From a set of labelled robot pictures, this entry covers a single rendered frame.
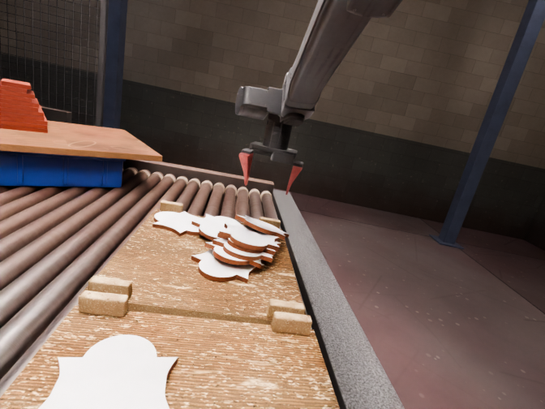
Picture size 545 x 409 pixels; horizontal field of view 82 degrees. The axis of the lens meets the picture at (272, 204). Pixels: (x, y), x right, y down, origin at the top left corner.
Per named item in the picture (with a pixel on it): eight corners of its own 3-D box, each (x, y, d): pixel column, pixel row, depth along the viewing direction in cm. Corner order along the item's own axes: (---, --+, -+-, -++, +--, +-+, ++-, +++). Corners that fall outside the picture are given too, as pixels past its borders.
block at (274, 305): (300, 316, 52) (304, 302, 51) (302, 323, 50) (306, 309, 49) (265, 312, 51) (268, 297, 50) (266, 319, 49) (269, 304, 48)
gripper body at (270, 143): (254, 148, 74) (259, 117, 72) (296, 158, 73) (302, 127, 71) (248, 152, 68) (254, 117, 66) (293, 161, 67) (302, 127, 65)
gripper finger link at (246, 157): (240, 180, 77) (246, 141, 74) (268, 187, 76) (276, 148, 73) (233, 185, 70) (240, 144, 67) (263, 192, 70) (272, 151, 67)
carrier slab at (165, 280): (281, 234, 89) (282, 229, 89) (306, 333, 50) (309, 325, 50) (155, 213, 85) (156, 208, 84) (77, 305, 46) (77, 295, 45)
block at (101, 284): (132, 294, 48) (134, 279, 47) (128, 302, 46) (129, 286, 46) (92, 290, 47) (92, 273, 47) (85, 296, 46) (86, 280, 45)
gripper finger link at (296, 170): (268, 186, 76) (275, 148, 73) (296, 193, 76) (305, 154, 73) (263, 192, 70) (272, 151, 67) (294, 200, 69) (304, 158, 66)
